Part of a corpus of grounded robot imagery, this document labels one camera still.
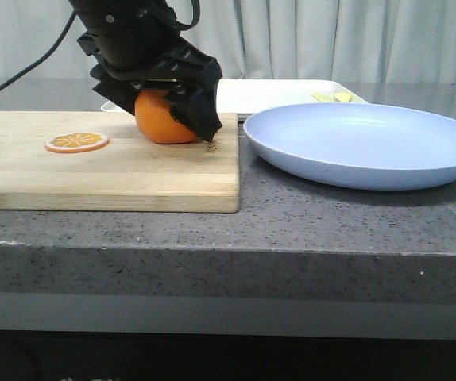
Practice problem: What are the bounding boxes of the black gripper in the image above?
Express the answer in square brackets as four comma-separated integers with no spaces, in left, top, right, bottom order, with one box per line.
[70,0,222,142]

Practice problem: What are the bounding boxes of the whole orange fruit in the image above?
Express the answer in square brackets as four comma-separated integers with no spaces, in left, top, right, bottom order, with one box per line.
[134,89,199,144]

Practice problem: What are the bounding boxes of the light blue plate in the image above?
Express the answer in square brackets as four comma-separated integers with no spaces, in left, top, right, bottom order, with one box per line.
[243,103,456,191]

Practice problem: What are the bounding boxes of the cream white tray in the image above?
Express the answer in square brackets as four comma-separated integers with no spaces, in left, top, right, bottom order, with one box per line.
[101,79,368,119]

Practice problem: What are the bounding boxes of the orange slice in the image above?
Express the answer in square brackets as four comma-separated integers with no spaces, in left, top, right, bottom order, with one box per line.
[44,133,110,153]

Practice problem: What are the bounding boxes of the yellow-green fruit slice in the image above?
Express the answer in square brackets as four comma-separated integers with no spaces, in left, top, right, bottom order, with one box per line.
[311,92,335,102]

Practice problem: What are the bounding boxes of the wooden cutting board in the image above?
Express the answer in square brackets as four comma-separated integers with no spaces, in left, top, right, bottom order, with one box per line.
[0,111,239,213]

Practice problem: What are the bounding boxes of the yellow fruit wedge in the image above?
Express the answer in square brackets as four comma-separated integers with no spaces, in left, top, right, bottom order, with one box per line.
[334,92,363,103]

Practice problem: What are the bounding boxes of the grey curtain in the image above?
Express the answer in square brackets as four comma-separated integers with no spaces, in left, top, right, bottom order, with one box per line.
[0,1,456,83]

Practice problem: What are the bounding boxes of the black cable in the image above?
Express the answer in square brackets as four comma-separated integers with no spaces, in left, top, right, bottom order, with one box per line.
[0,10,77,109]

